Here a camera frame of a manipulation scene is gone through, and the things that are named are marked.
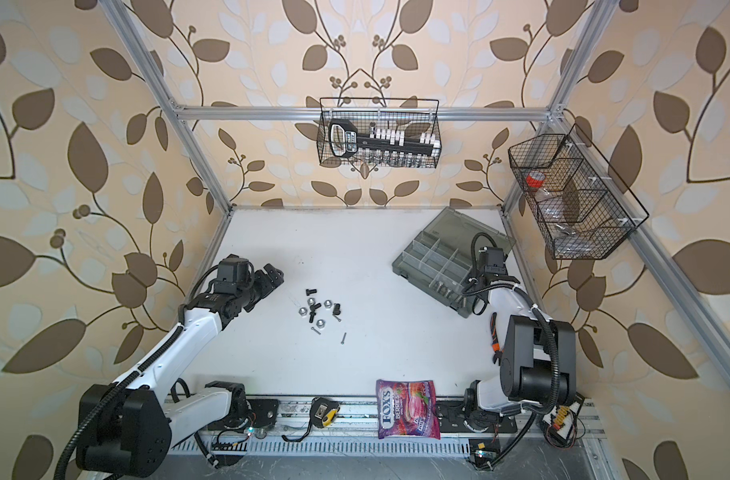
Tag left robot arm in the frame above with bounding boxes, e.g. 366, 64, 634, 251
54, 254, 285, 479

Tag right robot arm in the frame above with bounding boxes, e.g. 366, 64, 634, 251
462, 246, 578, 418

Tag grey plastic organizer box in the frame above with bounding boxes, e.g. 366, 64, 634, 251
392, 207, 514, 318

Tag orange black pliers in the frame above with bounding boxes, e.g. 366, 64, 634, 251
489, 312, 503, 365

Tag yellow black tape measure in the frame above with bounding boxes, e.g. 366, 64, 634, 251
281, 397, 341, 443

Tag purple Fox's candy bag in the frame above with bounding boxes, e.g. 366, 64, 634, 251
376, 379, 441, 440

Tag right wire basket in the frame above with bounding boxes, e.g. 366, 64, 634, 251
508, 124, 649, 260

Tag wire basket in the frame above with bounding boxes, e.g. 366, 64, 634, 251
508, 124, 649, 260
316, 95, 443, 169

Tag back wire basket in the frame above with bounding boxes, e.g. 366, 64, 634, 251
316, 95, 443, 169

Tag socket set on black rail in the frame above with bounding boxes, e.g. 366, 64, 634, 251
324, 119, 442, 168

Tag small electronics board with wires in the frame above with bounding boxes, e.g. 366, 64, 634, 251
540, 395, 587, 450

